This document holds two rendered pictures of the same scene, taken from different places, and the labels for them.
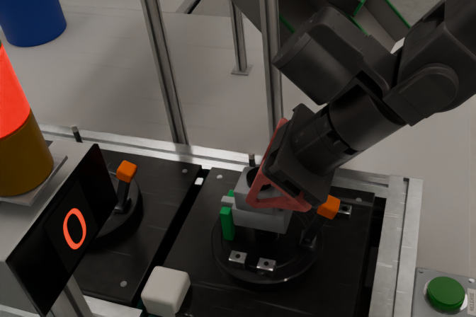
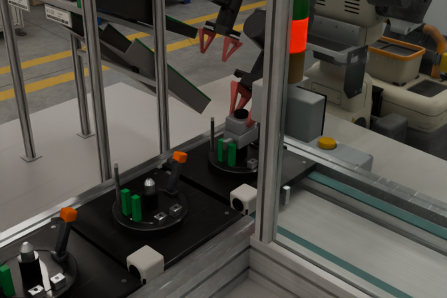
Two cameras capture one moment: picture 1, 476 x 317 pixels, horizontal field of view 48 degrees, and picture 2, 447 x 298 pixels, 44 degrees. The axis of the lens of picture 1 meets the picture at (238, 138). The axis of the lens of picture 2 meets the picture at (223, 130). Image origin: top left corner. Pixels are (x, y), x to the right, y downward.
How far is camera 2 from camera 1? 97 cm
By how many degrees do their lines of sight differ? 58
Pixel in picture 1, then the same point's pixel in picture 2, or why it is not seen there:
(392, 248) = not seen: hidden behind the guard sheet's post
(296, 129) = (255, 72)
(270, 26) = (164, 57)
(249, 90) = (59, 161)
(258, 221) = (249, 137)
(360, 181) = (219, 130)
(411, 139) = (178, 128)
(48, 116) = not seen: outside the picture
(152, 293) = (249, 195)
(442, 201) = not seen: hidden behind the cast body
